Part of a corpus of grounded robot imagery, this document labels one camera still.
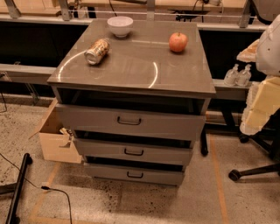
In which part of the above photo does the golden soda can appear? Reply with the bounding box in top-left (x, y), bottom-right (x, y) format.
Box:
top-left (84, 38), bottom-right (110, 65)

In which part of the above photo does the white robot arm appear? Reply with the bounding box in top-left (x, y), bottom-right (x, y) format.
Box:
top-left (236, 15), bottom-right (280, 136)

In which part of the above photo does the black office chair base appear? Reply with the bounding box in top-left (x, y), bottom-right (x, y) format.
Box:
top-left (227, 111), bottom-right (280, 182)

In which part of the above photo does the black floor stand leg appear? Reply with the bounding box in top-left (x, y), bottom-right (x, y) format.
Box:
top-left (0, 153), bottom-right (32, 224)

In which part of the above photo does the cardboard box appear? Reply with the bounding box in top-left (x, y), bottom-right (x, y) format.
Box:
top-left (31, 99), bottom-right (82, 164)

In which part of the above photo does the grey drawer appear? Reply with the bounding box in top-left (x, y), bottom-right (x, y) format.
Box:
top-left (73, 138), bottom-right (193, 166)
top-left (84, 163), bottom-right (185, 186)
top-left (56, 104), bottom-right (205, 141)

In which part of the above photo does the white ceramic bowl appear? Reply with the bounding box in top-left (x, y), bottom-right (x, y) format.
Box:
top-left (107, 16), bottom-right (134, 38)

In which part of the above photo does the grey drawer cabinet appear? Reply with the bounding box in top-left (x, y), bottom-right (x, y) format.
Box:
top-left (48, 19), bottom-right (215, 173)

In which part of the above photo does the grey top drawer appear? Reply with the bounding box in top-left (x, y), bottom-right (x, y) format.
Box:
top-left (56, 104), bottom-right (205, 141)

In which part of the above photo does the right clear sanitizer bottle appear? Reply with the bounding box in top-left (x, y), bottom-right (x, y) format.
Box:
top-left (235, 64), bottom-right (251, 87)

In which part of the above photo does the black floor cable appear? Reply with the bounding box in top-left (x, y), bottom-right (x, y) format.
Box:
top-left (0, 152), bottom-right (74, 224)

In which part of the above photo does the red apple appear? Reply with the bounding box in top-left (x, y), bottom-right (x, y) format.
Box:
top-left (169, 32), bottom-right (188, 53)

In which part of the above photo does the grey middle drawer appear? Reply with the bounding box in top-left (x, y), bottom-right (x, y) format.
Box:
top-left (73, 138), bottom-right (193, 166)

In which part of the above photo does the clear sanitizer bottle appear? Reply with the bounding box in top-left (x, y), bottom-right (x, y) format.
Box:
top-left (224, 64), bottom-right (239, 86)
top-left (235, 64), bottom-right (251, 87)

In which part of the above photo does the grey bottom drawer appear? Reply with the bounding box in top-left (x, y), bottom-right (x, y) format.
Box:
top-left (84, 163), bottom-right (185, 186)

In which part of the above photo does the left clear sanitizer bottle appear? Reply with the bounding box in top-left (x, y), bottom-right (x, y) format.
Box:
top-left (224, 64), bottom-right (239, 86)

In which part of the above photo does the black table leg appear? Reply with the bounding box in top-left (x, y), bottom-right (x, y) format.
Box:
top-left (200, 129), bottom-right (208, 156)

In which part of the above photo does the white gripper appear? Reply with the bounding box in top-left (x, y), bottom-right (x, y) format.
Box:
top-left (236, 39), bottom-right (280, 136)

